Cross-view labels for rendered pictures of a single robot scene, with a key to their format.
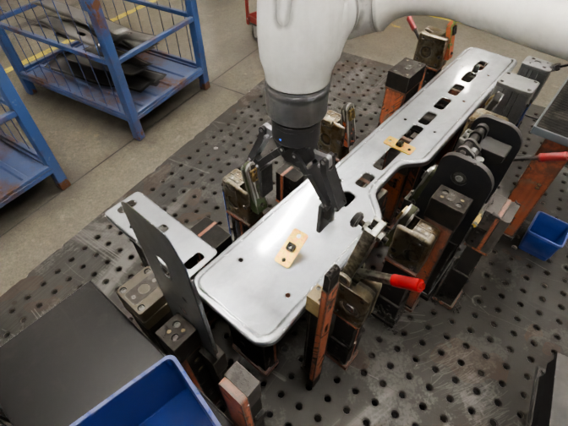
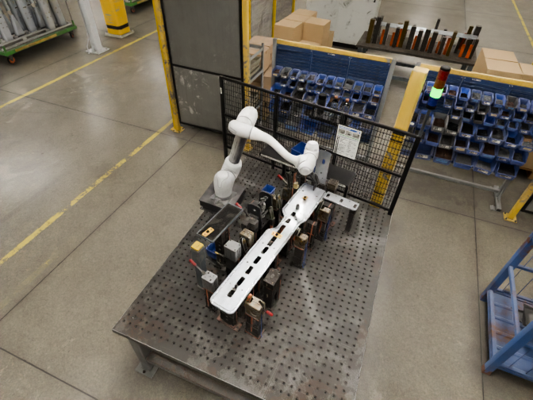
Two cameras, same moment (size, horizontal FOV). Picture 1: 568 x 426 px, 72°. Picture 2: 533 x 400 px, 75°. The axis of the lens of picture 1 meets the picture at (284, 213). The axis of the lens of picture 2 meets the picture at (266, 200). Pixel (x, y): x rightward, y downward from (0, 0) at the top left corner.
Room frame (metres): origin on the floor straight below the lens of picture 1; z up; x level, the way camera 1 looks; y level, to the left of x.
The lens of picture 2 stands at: (2.53, -0.72, 2.96)
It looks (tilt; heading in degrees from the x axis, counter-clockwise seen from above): 43 degrees down; 169
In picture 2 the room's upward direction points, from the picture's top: 2 degrees clockwise
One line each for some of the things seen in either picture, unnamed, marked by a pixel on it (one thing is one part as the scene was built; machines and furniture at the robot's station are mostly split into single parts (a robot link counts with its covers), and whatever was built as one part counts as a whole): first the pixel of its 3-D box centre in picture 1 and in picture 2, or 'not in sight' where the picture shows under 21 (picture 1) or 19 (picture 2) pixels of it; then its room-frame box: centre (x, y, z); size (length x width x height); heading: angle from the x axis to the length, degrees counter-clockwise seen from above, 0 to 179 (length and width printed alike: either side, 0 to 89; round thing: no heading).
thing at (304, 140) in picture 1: (295, 138); not in sight; (0.49, -0.02, 1.31); 0.08 x 0.07 x 0.09; 50
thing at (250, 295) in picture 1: (400, 142); (276, 237); (0.87, -0.33, 1.00); 1.38 x 0.22 x 0.02; 140
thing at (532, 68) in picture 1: (514, 111); (211, 291); (1.19, -0.83, 0.88); 0.11 x 0.10 x 0.36; 50
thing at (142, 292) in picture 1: (166, 330); (330, 197); (0.36, 0.26, 0.88); 0.08 x 0.08 x 0.36; 50
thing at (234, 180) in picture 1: (246, 225); (322, 224); (0.67, 0.10, 0.87); 0.12 x 0.09 x 0.35; 50
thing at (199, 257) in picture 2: not in sight; (201, 267); (1.00, -0.89, 0.92); 0.08 x 0.08 x 0.44; 50
